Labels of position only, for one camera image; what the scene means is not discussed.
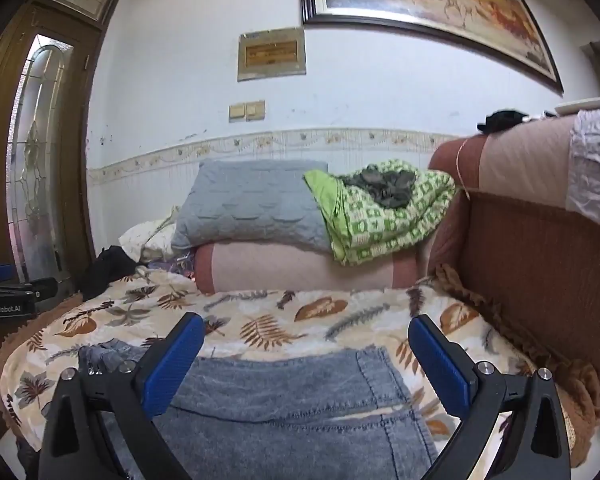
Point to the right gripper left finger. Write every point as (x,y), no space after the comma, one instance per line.
(76,444)

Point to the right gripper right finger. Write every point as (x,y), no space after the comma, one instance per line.
(535,443)

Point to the grey-blue denim pants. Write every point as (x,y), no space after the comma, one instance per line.
(341,415)

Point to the leaf-print fleece blanket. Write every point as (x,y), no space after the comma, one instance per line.
(258,325)

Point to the black garment at sofa end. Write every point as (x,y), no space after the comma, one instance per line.
(111,265)

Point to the white floral pillow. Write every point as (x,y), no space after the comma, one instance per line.
(149,241)

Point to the pink sofa armrest bolster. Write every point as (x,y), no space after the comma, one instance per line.
(238,266)

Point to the wooden door with glass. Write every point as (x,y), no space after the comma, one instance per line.
(48,54)

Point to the white lace cloth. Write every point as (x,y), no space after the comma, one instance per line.
(583,189)

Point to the green patterned folded blanket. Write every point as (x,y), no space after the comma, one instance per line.
(360,230)

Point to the grey quilted pillow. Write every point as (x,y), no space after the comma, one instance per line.
(253,201)

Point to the dark grey crumpled cloth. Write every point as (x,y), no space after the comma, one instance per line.
(389,189)

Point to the black cloth on backrest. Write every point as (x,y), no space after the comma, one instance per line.
(500,121)

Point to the small gold framed plaque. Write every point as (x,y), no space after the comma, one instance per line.
(271,53)

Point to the large framed landscape painting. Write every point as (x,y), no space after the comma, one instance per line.
(504,29)

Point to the beige wall switch plate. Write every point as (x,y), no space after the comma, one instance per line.
(248,111)

